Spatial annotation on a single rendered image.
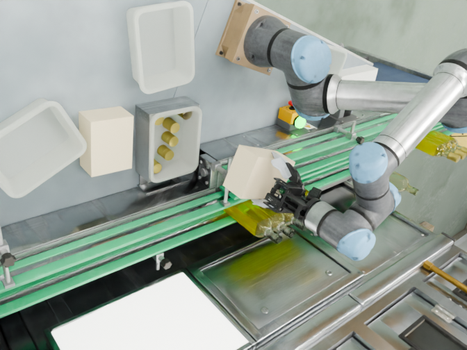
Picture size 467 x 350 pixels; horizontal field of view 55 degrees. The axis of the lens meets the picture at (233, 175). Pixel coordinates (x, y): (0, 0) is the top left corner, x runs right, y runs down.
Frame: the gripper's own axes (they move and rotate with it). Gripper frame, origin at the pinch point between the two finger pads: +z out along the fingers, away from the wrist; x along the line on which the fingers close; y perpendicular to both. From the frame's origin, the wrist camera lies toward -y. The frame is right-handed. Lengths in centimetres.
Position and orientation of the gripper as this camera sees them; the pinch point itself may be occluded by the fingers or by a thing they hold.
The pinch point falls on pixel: (263, 176)
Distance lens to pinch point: 122.2
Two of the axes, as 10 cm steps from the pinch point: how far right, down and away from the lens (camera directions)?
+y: -6.9, -0.7, -7.2
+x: -3.7, 8.9, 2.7
